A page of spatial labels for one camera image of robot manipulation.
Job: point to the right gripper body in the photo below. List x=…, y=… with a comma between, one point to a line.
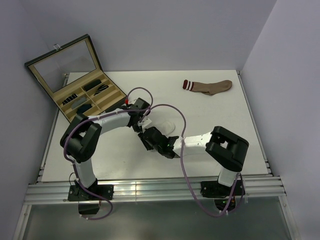
x=148, y=145

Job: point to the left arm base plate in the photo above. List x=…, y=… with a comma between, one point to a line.
x=78, y=194

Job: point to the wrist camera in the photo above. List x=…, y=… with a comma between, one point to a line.
x=145, y=124
x=139, y=105

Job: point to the striped rolled sock right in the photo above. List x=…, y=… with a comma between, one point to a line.
x=100, y=89

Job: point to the aluminium frame rail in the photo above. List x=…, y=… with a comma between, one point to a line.
x=170, y=189

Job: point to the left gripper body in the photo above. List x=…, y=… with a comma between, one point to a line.
x=136, y=128

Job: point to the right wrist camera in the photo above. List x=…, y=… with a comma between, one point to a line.
x=145, y=124

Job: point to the striped rolled sock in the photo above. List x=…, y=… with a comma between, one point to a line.
x=100, y=89
x=69, y=99

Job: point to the grey sock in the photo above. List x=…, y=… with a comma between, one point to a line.
x=78, y=102

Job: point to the navy blue sock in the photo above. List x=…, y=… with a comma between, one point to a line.
x=83, y=108

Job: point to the black rolled sock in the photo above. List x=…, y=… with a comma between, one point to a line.
x=91, y=84

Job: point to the striped rolled sock left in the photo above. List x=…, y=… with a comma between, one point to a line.
x=69, y=99

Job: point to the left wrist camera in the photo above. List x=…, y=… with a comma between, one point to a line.
x=139, y=105

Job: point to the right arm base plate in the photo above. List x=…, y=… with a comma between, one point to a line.
x=213, y=189

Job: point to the black compartment storage box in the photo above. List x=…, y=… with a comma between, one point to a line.
x=64, y=71

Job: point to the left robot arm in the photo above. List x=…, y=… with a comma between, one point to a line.
x=79, y=142

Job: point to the white sock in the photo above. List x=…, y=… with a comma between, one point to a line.
x=167, y=127

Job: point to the tan sock with red cuff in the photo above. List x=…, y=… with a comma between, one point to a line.
x=209, y=89

